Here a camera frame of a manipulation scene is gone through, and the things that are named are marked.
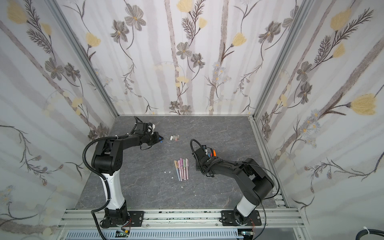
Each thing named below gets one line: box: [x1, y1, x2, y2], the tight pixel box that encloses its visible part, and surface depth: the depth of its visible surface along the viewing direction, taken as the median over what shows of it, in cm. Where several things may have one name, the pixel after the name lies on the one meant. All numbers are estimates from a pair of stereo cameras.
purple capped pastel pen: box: [180, 157, 184, 179], surface depth 95 cm
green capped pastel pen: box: [183, 159, 186, 181], surface depth 93 cm
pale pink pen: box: [185, 158, 189, 180], surface depth 94 cm
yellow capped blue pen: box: [174, 160, 181, 181], surface depth 94 cm
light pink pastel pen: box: [177, 159, 182, 182], surface depth 94 cm
